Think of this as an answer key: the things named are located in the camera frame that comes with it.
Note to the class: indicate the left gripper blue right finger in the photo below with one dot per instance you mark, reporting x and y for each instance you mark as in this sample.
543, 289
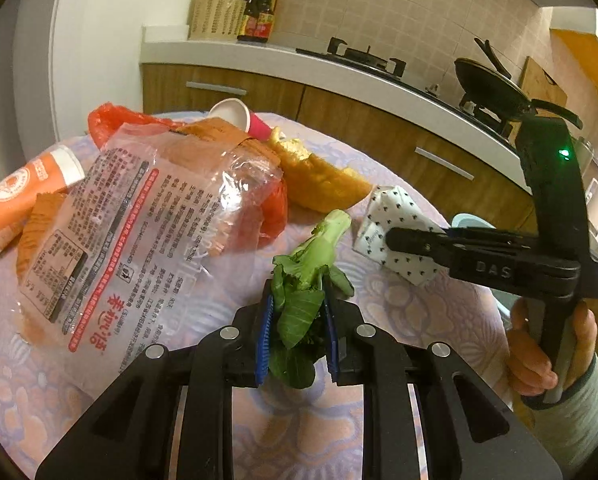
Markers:
331, 351

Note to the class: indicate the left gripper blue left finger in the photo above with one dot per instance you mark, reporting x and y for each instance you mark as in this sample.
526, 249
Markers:
263, 338

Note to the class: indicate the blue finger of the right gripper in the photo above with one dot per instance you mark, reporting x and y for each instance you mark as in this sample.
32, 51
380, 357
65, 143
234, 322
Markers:
422, 243

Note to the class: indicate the green bok choy piece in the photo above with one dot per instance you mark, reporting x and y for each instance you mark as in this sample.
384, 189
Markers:
300, 282

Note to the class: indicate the clear printed plastic bag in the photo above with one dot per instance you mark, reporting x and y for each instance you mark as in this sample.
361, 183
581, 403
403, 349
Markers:
157, 220

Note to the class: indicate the red plastic bag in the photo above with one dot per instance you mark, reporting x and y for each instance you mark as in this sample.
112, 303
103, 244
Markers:
107, 119

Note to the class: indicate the orange paper cup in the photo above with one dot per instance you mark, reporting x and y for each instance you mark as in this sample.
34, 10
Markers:
53, 171

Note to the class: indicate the orange snack packet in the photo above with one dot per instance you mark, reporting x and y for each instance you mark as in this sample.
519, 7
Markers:
218, 131
42, 217

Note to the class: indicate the right forearm grey sleeve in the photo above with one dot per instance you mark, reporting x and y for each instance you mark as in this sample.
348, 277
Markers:
568, 429

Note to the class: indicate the light blue trash basket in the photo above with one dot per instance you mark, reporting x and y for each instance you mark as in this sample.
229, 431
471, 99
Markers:
504, 300

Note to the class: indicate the white kitchen countertop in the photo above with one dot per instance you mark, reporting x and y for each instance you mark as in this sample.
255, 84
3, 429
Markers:
168, 44

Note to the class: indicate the person's right hand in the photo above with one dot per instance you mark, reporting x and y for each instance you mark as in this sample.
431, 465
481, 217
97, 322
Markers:
529, 368

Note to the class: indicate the wooden base cabinets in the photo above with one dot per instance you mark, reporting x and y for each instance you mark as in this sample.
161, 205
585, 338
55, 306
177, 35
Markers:
449, 177

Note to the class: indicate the steel pot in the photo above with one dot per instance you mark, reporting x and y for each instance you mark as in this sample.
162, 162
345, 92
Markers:
584, 153

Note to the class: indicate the black frying pan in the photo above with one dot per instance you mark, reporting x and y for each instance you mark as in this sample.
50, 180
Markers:
493, 89

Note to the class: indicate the black gas stove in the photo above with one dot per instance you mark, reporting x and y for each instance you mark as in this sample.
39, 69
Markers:
393, 70

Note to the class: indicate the wooden cutting board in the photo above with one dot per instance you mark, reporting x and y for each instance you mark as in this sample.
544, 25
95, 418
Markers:
537, 83

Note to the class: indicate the pink paper cup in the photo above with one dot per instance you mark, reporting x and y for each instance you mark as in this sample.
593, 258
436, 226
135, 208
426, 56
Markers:
238, 114

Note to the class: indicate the dark sauce bottle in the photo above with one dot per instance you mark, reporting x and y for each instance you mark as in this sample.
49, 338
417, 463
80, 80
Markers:
249, 20

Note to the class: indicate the beige woven basket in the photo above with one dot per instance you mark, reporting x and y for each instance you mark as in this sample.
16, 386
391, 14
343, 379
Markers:
215, 19

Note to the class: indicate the orange wall cabinet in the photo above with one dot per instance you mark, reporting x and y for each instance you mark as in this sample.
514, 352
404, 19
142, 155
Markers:
577, 27

